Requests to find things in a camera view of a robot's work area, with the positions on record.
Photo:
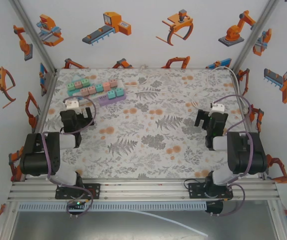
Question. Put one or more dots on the purple power strip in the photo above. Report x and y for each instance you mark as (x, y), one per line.
(103, 101)

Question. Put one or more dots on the pink charger plug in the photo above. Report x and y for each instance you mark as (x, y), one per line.
(77, 84)
(84, 91)
(91, 89)
(106, 85)

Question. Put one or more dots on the teal power strip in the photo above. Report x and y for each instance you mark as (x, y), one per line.
(69, 93)

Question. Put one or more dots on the mint green charger plug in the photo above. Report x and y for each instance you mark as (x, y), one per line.
(85, 82)
(71, 86)

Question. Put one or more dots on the white power strip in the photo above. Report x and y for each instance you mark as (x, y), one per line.
(121, 87)

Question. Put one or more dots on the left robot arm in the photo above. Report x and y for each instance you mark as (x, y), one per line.
(38, 155)

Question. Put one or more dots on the floral patterned table cover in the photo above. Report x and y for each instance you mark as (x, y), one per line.
(146, 150)

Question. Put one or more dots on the small circuit board green light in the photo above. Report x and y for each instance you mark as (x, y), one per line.
(77, 203)

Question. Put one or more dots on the white plastic tube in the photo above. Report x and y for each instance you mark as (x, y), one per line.
(183, 226)

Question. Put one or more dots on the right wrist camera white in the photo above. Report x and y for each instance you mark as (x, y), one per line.
(218, 108)

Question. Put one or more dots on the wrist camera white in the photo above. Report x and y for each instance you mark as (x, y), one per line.
(71, 104)
(218, 108)

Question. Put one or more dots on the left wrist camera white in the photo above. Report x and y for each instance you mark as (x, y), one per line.
(71, 104)

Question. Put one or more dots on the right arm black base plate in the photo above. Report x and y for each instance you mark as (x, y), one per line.
(194, 191)

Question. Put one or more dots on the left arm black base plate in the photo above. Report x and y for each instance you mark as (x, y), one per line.
(96, 191)

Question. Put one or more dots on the aluminium extrusion frame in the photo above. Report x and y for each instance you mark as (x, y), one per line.
(146, 190)

